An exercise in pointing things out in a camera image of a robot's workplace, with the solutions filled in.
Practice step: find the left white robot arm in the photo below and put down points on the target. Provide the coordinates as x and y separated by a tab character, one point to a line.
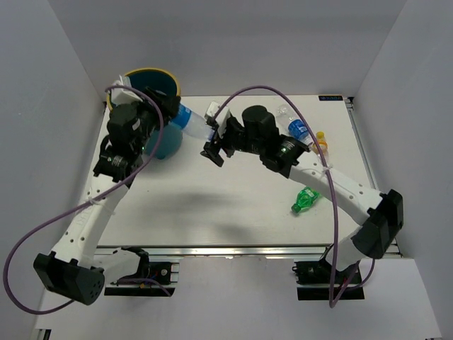
70	268

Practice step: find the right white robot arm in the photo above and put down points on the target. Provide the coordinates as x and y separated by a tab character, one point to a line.
379	216

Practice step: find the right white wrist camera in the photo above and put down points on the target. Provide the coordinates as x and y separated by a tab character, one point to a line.
221	115

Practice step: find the teal bin with yellow rim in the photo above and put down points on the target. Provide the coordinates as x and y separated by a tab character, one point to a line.
165	141

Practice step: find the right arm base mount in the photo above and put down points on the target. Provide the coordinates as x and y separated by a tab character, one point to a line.
313	283

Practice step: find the clear bottle blue label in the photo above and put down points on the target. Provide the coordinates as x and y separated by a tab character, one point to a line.
292	124
192	124

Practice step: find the blue table corner label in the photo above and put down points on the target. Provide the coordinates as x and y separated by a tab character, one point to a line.
330	98

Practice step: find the green plastic bottle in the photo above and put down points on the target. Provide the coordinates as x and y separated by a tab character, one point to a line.
305	199

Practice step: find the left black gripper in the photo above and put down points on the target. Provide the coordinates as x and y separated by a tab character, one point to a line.
169	103

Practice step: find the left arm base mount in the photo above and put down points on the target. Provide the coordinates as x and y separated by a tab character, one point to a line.
131	272

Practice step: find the small bottle yellow cap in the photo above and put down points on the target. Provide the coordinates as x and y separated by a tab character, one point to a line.
320	138

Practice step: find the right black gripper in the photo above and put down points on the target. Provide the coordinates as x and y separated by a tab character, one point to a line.
211	151

